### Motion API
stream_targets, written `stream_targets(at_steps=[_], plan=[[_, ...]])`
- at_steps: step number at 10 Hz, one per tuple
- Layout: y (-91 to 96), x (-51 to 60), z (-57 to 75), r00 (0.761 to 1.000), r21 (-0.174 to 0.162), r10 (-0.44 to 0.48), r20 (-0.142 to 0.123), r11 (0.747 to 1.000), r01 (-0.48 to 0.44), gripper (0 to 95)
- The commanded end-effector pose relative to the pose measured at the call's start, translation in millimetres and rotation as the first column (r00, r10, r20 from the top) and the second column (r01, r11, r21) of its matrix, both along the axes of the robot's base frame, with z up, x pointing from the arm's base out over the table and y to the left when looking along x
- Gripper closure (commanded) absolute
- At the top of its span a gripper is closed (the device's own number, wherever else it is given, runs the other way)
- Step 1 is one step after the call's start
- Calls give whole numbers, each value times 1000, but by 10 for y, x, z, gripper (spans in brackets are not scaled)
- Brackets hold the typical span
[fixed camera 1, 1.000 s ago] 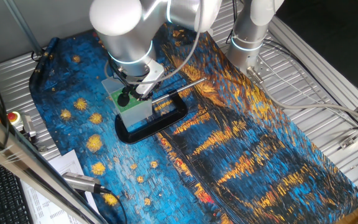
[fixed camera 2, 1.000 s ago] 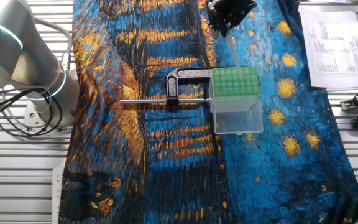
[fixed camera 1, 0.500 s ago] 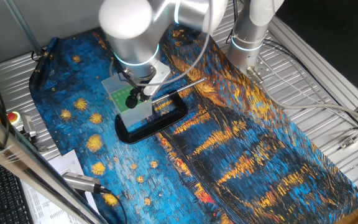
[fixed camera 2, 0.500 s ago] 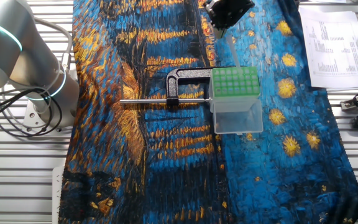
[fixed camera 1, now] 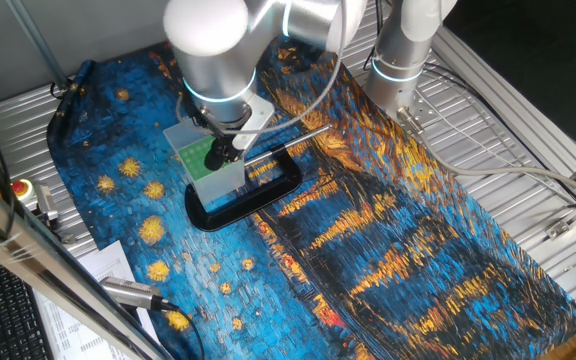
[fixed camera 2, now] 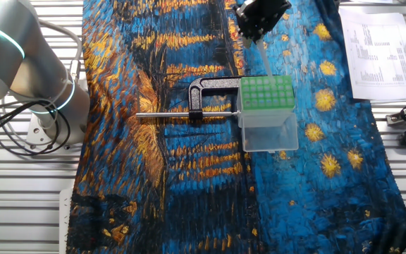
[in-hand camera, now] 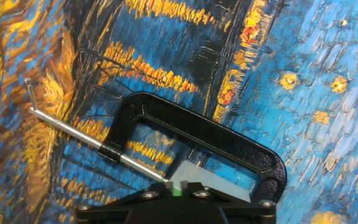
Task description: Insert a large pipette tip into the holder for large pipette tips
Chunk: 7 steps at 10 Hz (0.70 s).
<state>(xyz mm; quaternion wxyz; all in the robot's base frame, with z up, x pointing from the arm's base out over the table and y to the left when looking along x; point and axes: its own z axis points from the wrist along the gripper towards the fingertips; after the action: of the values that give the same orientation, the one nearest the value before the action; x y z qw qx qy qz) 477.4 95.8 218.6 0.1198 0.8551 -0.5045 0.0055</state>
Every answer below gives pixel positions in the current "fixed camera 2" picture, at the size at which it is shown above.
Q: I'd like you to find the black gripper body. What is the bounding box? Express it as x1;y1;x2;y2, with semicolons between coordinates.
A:
234;0;293;32

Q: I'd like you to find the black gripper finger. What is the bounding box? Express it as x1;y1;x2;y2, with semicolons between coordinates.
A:
237;17;260;49
254;17;278;43

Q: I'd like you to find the clear large pipette tip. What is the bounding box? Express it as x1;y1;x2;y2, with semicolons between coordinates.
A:
255;38;273;78

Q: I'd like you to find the black C-clamp with steel screw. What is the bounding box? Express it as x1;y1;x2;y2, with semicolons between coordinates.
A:
135;75;242;121

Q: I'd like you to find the translucent box with green rack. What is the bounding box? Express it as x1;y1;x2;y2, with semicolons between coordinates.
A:
237;75;300;153

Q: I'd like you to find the white printed paper sheet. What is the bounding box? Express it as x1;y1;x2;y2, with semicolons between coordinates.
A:
338;8;406;104

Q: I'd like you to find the blue and orange painted cloth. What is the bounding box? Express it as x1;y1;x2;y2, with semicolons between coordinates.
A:
65;0;406;254

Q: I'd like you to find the silver robot mounting plate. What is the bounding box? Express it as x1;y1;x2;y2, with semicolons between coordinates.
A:
25;112;84;156

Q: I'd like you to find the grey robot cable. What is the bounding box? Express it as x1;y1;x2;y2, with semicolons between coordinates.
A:
37;19;84;84

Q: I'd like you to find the black robot base cable bundle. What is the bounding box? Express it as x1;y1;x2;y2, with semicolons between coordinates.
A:
0;98;72;157

